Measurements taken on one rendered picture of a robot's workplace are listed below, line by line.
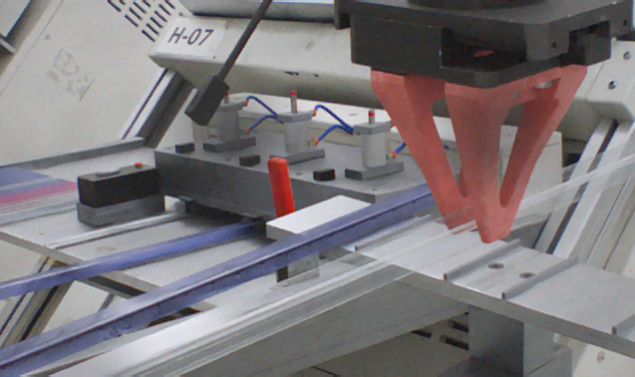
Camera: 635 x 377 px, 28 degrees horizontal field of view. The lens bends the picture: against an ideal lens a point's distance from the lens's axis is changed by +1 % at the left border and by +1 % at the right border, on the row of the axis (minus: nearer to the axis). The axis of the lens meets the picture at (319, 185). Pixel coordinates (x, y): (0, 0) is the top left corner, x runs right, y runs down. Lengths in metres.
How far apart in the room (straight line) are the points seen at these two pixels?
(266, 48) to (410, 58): 1.06
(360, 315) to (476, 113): 0.55
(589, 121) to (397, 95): 0.72
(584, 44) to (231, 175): 0.75
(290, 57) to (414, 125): 1.00
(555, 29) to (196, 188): 0.84
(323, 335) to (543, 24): 0.57
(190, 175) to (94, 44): 1.26
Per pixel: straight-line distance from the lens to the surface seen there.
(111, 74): 2.54
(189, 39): 1.68
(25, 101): 2.46
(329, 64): 1.44
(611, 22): 0.49
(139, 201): 1.30
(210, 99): 1.18
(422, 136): 0.51
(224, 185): 1.23
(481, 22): 0.47
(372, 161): 1.12
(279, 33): 1.54
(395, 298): 1.04
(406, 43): 0.49
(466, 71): 0.47
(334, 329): 1.00
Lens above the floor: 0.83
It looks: 15 degrees up
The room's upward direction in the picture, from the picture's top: 30 degrees clockwise
